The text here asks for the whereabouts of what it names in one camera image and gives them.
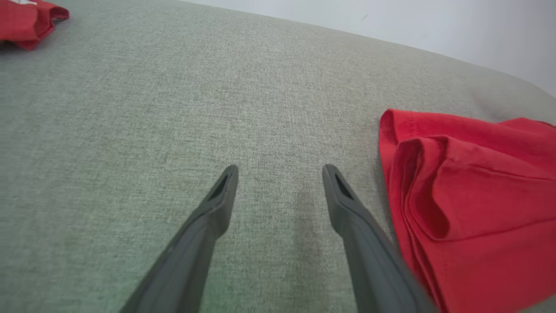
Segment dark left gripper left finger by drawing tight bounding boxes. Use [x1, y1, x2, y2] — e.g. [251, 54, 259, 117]
[119, 164, 239, 313]

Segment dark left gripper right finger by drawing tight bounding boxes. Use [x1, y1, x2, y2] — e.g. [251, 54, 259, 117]
[322, 164, 439, 313]

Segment red basketball jersey white sleeves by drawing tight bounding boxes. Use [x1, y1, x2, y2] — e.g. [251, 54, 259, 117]
[379, 109, 556, 313]

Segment red shorts white stripe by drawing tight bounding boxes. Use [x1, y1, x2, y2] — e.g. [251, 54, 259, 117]
[0, 0, 70, 50]

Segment grey fabric sofa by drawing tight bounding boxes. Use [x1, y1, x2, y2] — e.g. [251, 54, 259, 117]
[0, 0, 556, 313]

